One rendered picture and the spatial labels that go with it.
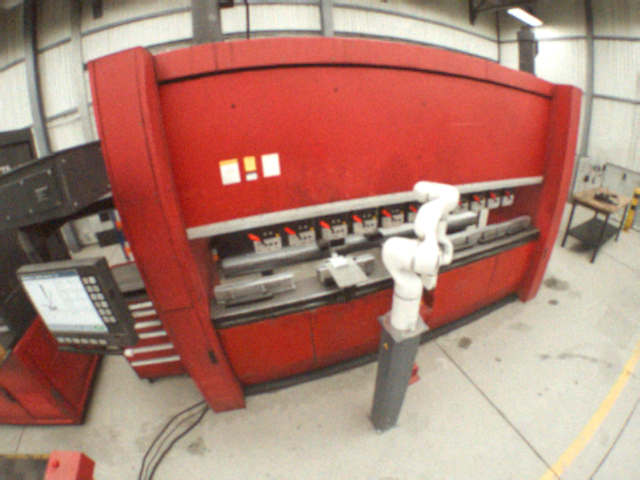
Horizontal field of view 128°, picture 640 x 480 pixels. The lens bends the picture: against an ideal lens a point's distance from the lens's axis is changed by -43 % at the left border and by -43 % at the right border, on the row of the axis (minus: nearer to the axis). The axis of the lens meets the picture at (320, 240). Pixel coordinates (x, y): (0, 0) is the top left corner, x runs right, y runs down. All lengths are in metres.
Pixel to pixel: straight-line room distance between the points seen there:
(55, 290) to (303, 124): 1.30
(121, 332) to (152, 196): 0.58
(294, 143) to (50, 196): 1.09
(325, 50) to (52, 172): 1.25
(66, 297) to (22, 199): 0.37
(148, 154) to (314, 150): 0.81
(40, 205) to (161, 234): 0.58
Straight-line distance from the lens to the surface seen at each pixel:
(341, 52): 1.52
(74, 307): 1.15
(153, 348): 2.30
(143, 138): 1.25
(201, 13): 1.58
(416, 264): 1.05
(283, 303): 1.65
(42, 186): 1.00
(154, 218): 1.31
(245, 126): 1.39
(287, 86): 1.43
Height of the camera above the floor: 1.91
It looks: 27 degrees down
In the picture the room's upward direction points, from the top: 4 degrees counter-clockwise
